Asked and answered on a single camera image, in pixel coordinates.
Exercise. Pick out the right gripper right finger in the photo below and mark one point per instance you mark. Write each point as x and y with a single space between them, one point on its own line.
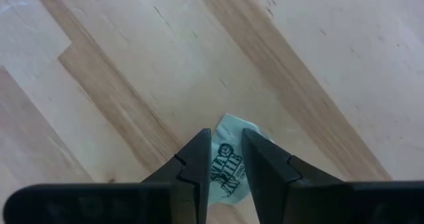
275 184

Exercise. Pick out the green white sweetener packet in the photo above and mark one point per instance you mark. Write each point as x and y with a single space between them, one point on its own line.
228 134

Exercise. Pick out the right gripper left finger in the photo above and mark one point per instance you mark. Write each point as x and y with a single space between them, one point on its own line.
185 184

